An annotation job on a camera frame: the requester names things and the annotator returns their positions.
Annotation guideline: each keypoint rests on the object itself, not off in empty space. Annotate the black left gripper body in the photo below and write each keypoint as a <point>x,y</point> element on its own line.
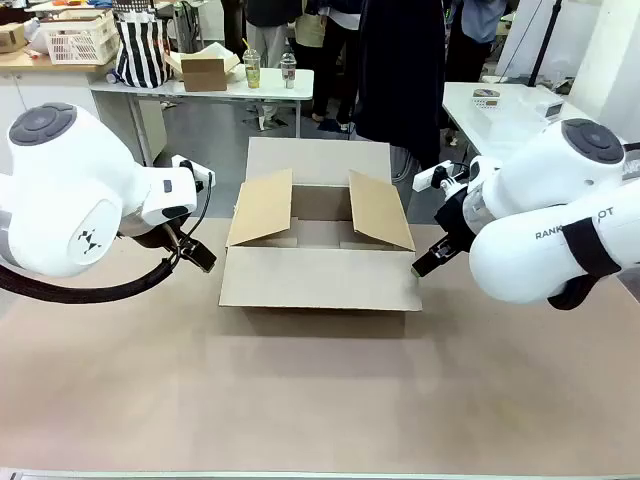
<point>150,235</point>

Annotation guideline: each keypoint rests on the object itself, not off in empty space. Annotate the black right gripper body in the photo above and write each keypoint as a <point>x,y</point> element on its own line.
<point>456,220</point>

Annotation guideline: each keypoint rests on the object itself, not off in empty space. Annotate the large brown cardboard box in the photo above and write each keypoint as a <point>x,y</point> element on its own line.
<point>320,275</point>

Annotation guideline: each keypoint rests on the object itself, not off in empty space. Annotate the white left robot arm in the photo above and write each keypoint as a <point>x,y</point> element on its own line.
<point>60,200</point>

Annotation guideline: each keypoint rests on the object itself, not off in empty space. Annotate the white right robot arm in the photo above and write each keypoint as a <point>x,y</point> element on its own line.
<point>540,200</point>

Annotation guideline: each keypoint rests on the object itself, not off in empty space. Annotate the white box device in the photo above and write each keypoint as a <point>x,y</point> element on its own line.
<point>555,110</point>

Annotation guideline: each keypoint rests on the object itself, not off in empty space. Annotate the small brown cardboard box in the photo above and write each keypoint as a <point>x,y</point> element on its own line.
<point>204,75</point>

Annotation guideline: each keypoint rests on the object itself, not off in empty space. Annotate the open white paper box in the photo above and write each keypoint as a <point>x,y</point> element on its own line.
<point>220,55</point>

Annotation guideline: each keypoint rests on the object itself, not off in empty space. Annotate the white side table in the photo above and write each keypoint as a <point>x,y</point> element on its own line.
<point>495,125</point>

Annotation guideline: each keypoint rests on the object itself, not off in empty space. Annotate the small white grid device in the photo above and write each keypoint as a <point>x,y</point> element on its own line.
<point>486,99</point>

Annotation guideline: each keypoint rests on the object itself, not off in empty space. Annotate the white folding table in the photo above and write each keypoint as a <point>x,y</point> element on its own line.
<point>200,90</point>

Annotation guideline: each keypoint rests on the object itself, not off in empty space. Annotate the person in dark coat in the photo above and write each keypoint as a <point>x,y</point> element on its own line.
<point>400,75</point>

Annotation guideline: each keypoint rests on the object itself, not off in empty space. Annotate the black white striped bag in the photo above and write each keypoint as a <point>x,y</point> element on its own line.
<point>142,55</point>

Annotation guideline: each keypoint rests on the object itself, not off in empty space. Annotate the person in blue shirt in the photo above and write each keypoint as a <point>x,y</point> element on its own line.
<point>477,30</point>

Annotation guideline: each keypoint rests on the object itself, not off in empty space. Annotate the plastic cup with yellow drink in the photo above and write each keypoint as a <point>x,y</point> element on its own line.
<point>251,70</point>

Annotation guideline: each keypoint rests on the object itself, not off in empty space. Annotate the black tripod stand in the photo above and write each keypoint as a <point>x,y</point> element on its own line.
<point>542,45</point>

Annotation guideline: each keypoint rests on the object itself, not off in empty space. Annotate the white plastic basket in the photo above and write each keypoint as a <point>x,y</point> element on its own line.
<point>80,42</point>

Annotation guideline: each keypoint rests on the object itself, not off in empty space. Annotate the clear plastic cup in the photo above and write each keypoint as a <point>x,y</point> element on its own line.
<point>288,70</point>

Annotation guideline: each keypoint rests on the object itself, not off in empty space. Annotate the person in grey trousers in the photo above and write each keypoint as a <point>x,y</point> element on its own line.
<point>272,30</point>

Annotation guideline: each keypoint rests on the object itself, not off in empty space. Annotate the brown carton on counter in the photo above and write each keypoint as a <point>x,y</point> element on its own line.
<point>10,37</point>

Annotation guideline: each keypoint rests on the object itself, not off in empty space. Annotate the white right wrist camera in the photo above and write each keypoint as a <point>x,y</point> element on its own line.
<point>427,177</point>

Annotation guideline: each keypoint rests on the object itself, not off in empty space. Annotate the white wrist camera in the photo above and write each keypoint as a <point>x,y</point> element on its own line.
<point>192,170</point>
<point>427,177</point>

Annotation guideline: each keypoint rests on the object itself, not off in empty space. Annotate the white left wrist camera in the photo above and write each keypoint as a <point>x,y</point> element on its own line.
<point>192,170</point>

